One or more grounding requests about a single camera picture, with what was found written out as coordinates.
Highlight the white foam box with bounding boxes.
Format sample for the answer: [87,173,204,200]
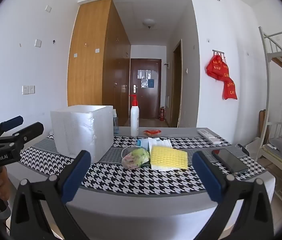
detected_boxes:
[50,105,114,164]

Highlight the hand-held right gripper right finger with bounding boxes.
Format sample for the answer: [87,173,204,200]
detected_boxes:
[192,151,275,240]

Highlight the yellow foam net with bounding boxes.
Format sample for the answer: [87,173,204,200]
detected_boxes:
[150,146,188,170]

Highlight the white pump bottle red cap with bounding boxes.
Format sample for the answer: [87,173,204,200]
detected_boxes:
[129,94,140,137]

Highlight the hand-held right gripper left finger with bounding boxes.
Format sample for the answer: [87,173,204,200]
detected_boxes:
[10,150,92,240]

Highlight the wooden side doorway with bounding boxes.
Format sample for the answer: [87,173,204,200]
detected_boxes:
[170,39,183,128]

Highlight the round ceiling lamp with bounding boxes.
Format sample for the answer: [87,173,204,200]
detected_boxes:
[142,19,157,29]

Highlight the green floral cloth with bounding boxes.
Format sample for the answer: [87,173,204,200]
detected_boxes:
[121,148,151,169]

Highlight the blue spray bottle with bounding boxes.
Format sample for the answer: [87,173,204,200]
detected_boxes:
[113,109,120,134]

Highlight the red snack packet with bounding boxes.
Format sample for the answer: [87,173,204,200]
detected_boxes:
[142,129,162,137]

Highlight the person's left hand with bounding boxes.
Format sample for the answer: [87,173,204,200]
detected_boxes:
[0,166,8,202]

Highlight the dark brown door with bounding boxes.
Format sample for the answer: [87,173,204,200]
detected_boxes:
[130,58,162,120]

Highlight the white remote control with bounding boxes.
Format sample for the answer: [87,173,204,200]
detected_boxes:
[197,128,221,145]

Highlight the black table clip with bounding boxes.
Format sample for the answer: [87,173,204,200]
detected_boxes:
[236,144,250,157]

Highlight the black smartphone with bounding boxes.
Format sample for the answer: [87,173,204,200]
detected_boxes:
[211,148,249,176]

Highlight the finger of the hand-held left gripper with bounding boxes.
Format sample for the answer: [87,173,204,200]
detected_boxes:
[0,122,44,150]
[0,116,24,137]

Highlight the wooden wardrobe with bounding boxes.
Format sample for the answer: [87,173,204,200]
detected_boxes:
[67,0,131,127]

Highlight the houndstooth table cloth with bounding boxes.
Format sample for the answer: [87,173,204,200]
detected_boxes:
[18,134,266,196]

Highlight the white paper tissue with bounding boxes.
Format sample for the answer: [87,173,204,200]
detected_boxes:
[148,137,181,172]

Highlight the blue face mask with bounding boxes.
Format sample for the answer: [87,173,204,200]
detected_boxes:
[135,140,150,151]

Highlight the red hanging bags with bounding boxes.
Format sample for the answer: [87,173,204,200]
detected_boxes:
[205,55,238,100]

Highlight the leaning wooden boards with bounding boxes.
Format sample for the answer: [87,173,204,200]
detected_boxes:
[258,109,273,160]

